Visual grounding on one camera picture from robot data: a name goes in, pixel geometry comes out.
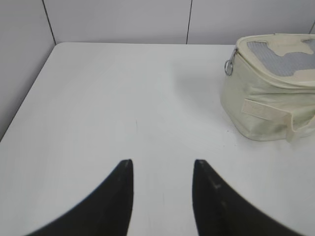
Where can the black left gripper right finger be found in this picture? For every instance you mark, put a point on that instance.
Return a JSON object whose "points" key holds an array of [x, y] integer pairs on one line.
{"points": [[220, 211]]}

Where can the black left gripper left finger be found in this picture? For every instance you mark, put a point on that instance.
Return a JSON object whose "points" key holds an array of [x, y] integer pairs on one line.
{"points": [[105, 212]]}

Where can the cream fabric zipper bag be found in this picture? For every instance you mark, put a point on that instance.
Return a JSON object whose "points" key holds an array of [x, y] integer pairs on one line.
{"points": [[271, 92]]}

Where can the silver ring zipper pull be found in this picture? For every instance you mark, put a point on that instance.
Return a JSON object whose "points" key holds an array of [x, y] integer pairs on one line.
{"points": [[228, 66]]}

